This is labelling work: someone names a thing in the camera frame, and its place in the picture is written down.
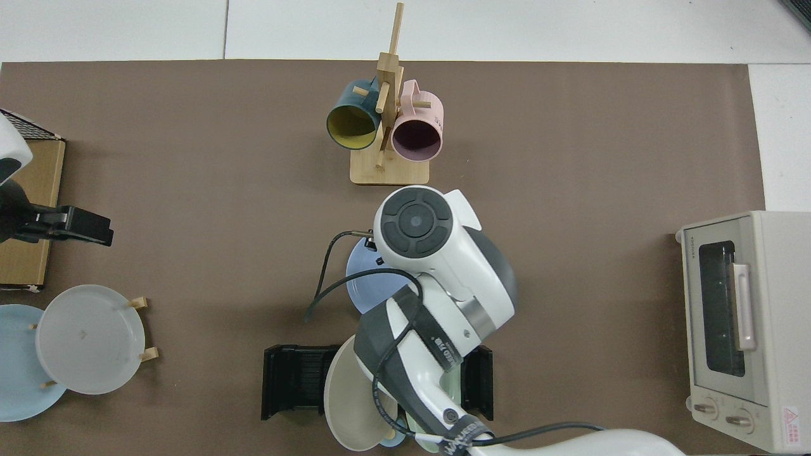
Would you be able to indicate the black dish rack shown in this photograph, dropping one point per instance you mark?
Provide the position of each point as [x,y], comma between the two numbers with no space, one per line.
[291,380]

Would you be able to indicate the wooden cup stand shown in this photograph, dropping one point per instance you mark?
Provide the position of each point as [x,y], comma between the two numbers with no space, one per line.
[393,171]

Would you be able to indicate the pink mug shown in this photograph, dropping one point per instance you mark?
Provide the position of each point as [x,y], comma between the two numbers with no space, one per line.
[418,139]

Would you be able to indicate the pale green plate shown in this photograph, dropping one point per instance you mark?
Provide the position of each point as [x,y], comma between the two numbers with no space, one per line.
[453,389]

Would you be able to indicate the pale toaster oven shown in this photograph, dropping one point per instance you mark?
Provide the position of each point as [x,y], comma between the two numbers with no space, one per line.
[716,380]

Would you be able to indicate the dark teal mug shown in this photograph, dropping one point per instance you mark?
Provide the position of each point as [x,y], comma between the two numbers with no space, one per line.
[351,126]

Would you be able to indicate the light grey plate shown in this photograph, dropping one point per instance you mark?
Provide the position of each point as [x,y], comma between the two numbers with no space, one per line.
[89,342]

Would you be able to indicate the beige plate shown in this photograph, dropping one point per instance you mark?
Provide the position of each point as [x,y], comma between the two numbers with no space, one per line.
[345,392]

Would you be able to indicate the wooden plate rack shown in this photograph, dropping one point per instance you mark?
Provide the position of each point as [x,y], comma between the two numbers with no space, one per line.
[140,303]

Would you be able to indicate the light blue plate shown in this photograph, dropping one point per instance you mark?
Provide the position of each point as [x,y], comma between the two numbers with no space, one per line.
[16,380]

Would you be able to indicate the dark grey object corner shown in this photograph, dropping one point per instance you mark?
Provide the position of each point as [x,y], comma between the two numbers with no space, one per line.
[801,7]

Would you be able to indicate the brown table cloth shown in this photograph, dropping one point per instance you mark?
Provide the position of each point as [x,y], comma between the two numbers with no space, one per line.
[190,190]

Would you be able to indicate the small blue round thing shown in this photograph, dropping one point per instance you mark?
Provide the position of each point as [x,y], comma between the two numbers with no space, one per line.
[394,441]

